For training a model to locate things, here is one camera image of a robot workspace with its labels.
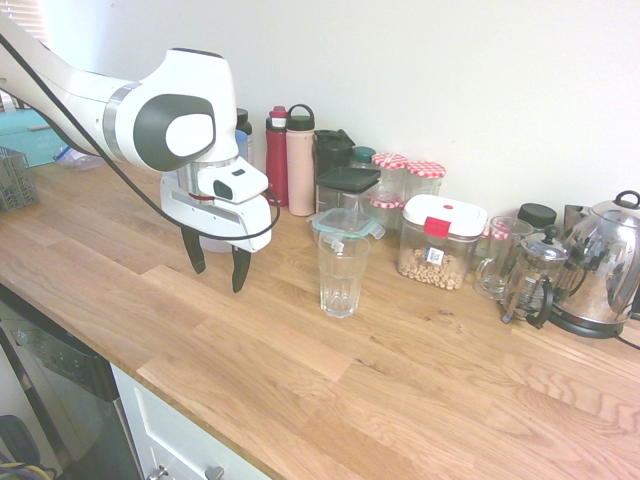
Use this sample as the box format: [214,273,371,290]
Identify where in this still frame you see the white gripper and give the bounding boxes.
[159,172,274,295]

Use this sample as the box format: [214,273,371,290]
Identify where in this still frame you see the translucent pitcher with blue lid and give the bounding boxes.
[196,128,250,255]

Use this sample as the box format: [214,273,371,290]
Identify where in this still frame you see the red water bottle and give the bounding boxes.
[265,105,290,208]

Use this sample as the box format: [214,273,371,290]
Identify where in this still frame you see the pink water bottle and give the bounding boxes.
[285,103,317,217]

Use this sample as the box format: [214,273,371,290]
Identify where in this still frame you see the clear faceted drinking glass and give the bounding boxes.
[318,234,372,319]

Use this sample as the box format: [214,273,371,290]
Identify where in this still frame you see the glass container teal clip lid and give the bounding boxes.
[306,207,387,246]

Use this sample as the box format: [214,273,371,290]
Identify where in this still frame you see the black protein powder tub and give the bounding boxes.
[234,108,255,169]

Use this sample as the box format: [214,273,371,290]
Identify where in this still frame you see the clear container black square lid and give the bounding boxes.
[314,166,383,221]

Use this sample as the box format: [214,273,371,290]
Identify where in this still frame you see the black shaker bottle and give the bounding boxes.
[313,128,356,174]

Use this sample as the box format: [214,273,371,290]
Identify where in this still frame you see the clear zip plastic bag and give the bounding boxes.
[52,146,105,172]

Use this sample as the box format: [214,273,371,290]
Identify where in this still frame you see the small jar red checkered lid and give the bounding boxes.
[368,194,406,232]

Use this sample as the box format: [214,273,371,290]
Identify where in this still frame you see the jar with green lid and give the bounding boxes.
[349,145,378,171]

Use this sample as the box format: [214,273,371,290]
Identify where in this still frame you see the white cabinet drawer front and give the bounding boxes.
[109,363,274,480]

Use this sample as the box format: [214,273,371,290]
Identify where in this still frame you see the jar with red checkered lid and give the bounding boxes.
[481,219,512,247]
[405,159,447,201]
[371,152,410,201]

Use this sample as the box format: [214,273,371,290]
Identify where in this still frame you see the black steel dishwasher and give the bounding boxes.
[0,294,145,480]

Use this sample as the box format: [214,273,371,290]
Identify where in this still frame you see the cereal container white lid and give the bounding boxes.
[397,194,489,292]

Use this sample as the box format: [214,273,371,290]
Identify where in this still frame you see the teal bread box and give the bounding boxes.
[0,107,66,169]

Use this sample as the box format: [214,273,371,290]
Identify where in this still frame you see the clear glass mug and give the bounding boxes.
[473,215,535,301]

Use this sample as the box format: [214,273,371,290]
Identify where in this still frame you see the white window blinds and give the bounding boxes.
[0,0,52,45]

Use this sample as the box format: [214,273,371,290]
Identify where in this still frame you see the glass French press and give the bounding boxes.
[499,224,571,331]

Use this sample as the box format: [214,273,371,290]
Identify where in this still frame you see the jar with black lid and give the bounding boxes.
[517,202,558,234]

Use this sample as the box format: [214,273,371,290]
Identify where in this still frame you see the steel electric kettle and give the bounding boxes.
[547,189,640,340]

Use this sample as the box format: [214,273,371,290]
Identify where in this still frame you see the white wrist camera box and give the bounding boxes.
[198,156,270,205]

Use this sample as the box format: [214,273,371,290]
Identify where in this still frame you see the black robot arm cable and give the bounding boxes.
[0,33,282,240]

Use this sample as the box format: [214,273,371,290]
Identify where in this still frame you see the silver drawer handle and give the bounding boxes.
[148,463,226,480]

